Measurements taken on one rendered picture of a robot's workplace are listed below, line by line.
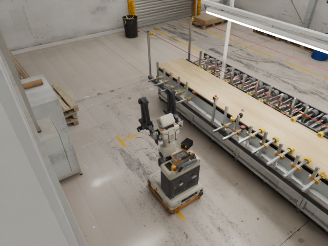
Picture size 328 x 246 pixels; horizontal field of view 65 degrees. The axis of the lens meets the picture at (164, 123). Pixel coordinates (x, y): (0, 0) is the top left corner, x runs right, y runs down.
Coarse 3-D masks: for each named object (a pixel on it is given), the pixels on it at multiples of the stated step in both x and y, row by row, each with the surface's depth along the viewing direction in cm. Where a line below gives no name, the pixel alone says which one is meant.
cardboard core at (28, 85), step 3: (33, 81) 379; (36, 81) 380; (39, 81) 381; (24, 84) 372; (27, 84) 374; (30, 84) 376; (33, 84) 378; (36, 84) 380; (39, 84) 383; (24, 87) 373; (27, 87) 375
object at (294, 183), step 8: (176, 96) 515; (184, 104) 497; (200, 112) 471; (208, 120) 452; (216, 128) 439; (240, 144) 402; (248, 152) 392; (256, 152) 388; (256, 160) 383; (264, 160) 375; (272, 168) 362; (280, 176) 355; (288, 184) 347; (296, 184) 340; (304, 192) 330; (312, 200) 323; (320, 200) 320; (320, 208) 318
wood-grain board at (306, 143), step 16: (160, 64) 584; (176, 64) 583; (192, 64) 582; (192, 80) 525; (208, 80) 524; (208, 96) 476; (224, 96) 475; (240, 96) 474; (240, 112) 435; (256, 112) 434; (272, 112) 433; (256, 128) 401; (272, 128) 400; (288, 128) 400; (304, 128) 399; (288, 144) 371; (304, 144) 370; (320, 144) 370; (320, 160) 346
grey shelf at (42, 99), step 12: (48, 84) 386; (36, 96) 361; (48, 96) 360; (36, 108) 345; (48, 108) 354; (60, 108) 364; (36, 120) 353; (60, 120) 373; (60, 132) 383; (72, 144) 407; (72, 156) 419; (72, 168) 431; (60, 180) 430
